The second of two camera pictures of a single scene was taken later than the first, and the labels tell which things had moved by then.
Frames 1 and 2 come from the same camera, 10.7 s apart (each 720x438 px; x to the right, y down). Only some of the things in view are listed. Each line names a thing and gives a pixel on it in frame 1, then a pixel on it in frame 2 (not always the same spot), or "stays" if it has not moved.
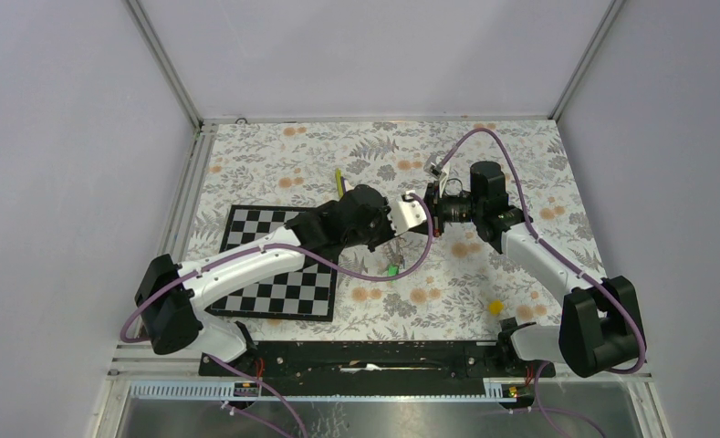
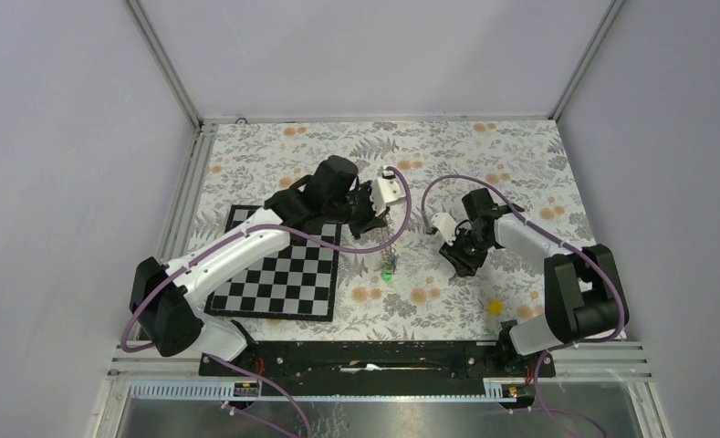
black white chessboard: x=307 y=292 stays
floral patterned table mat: x=416 y=287 stays
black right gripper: x=434 y=207 to x=465 y=266
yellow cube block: x=495 y=307 stays
